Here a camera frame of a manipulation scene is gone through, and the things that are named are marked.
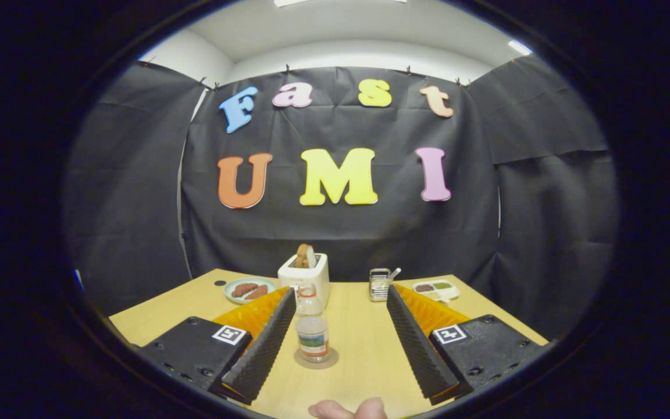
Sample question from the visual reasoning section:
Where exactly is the clear plastic juice bottle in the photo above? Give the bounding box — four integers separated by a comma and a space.
294, 283, 331, 364

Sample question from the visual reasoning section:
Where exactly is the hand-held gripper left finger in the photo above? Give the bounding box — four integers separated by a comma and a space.
137, 286, 298, 406

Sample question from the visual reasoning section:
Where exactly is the round brown coaster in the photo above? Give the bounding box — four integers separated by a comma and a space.
294, 347, 340, 370

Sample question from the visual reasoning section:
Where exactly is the long ceiling light panel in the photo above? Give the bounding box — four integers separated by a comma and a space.
274, 0, 408, 8

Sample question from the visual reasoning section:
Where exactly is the metal wire rack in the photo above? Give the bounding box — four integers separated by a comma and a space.
369, 267, 402, 302

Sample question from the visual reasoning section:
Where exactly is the white toaster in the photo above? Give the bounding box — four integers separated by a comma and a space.
277, 253, 331, 309

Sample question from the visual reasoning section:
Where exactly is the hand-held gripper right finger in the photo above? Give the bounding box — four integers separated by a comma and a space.
386, 284, 548, 406

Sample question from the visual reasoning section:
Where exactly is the wooden table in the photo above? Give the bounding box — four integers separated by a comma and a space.
108, 269, 550, 419

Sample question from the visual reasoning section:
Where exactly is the white divided sauce tray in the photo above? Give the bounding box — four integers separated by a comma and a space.
412, 280, 461, 302

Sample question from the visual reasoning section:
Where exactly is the black backdrop cloth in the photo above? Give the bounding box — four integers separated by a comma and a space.
62, 55, 621, 341

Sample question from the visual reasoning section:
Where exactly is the green plate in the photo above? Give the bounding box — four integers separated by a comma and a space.
223, 278, 277, 305

